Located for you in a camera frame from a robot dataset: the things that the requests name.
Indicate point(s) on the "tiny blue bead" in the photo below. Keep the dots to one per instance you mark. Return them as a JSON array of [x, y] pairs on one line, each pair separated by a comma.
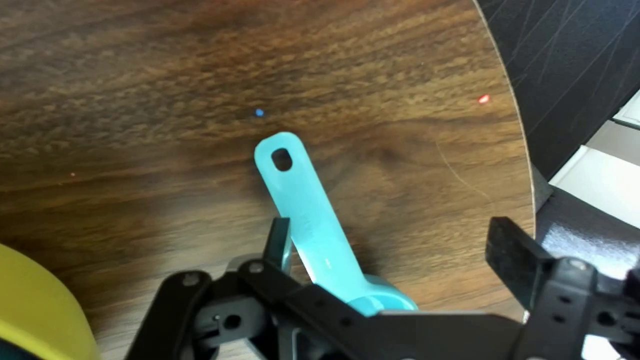
[[258, 112]]

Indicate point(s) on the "teal plastic scoop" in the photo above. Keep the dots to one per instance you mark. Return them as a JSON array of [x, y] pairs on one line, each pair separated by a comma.
[[307, 201]]

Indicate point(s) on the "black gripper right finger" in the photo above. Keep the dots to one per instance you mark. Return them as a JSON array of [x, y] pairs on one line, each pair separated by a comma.
[[563, 303]]

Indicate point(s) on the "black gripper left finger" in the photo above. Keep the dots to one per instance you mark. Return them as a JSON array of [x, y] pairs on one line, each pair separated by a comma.
[[313, 303]]

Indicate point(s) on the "yellow-green bowl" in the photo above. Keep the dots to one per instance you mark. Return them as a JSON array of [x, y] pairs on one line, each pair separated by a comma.
[[41, 306]]

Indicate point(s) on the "tiny red bead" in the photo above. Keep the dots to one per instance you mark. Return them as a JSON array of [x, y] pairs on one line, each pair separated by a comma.
[[482, 98]]

